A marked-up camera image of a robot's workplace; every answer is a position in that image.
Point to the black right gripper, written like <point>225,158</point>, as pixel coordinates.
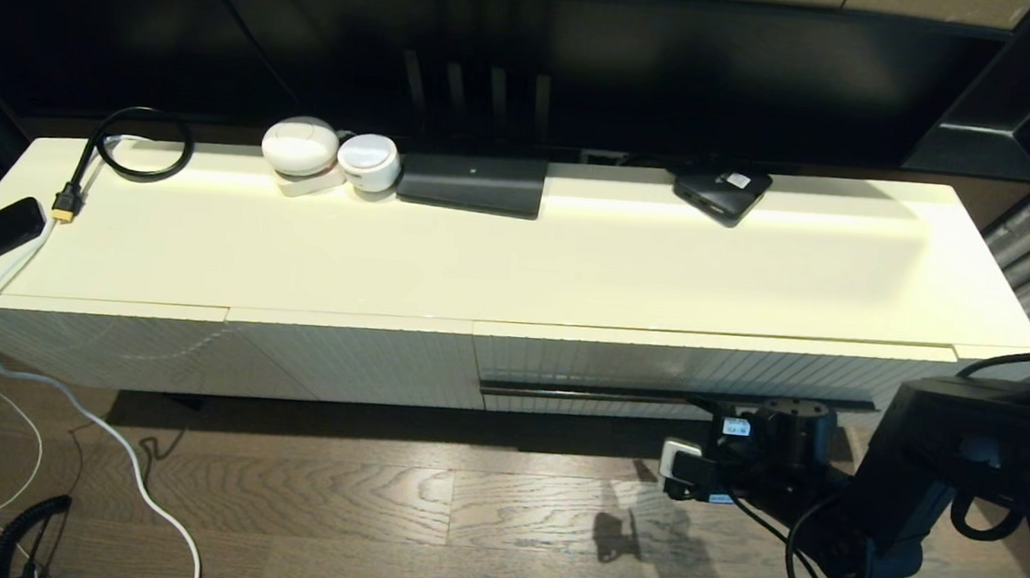
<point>740,463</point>

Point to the white cylindrical device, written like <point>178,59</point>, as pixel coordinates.
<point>368,161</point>

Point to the small black box white label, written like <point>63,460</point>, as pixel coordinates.
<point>720,193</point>

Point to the white egg-shaped device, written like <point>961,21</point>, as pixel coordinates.
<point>300,146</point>

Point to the black television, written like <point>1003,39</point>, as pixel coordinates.
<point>633,69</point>

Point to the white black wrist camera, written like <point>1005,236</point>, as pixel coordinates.
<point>685,463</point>

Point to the dark wall shelf unit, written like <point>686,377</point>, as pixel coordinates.
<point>995,143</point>

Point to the white cabinet drawer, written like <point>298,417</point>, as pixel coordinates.
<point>610,361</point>

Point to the white tv cabinet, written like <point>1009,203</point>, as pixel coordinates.
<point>297,253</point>

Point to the black flat set-top box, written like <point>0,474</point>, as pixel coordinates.
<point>473,183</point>

